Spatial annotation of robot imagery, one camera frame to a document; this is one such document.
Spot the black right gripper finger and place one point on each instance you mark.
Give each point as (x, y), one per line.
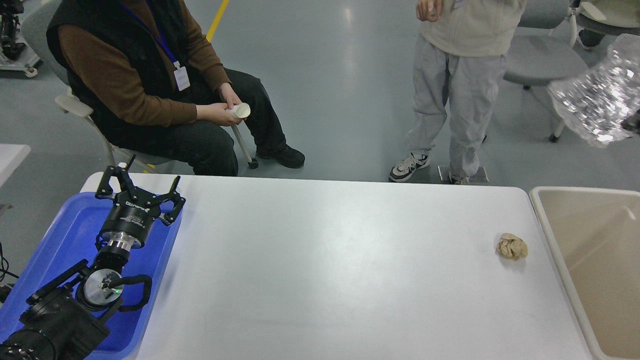
(632, 123)

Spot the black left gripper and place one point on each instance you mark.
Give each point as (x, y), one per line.
(131, 216)

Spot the silver foil bag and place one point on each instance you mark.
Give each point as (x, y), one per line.
(594, 103)

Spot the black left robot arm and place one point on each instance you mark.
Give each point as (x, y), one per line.
(88, 291)

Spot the blue plastic tray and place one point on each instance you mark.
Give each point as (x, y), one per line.
(71, 238)

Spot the grey chair at top right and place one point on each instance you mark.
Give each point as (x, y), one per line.
(599, 18)

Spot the grey office chair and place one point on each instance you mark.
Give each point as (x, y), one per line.
(537, 60)

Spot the beige plastic bin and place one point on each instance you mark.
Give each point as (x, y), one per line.
(594, 238)

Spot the white paper cup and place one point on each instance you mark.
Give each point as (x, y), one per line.
(240, 111)

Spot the seated person brown sweater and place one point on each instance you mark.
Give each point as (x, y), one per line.
(157, 86)

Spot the white side table corner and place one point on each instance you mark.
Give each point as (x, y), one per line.
(11, 156)

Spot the metal floor plate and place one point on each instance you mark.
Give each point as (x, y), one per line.
(479, 177)

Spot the crumpled brown paper ball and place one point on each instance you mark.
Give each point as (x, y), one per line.
(511, 246)

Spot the standing person grey clothes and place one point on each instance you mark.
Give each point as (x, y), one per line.
(459, 60)

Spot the robot stand at far left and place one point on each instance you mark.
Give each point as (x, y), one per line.
(16, 55)

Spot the white chair under seated person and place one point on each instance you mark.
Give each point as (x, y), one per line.
(34, 28)

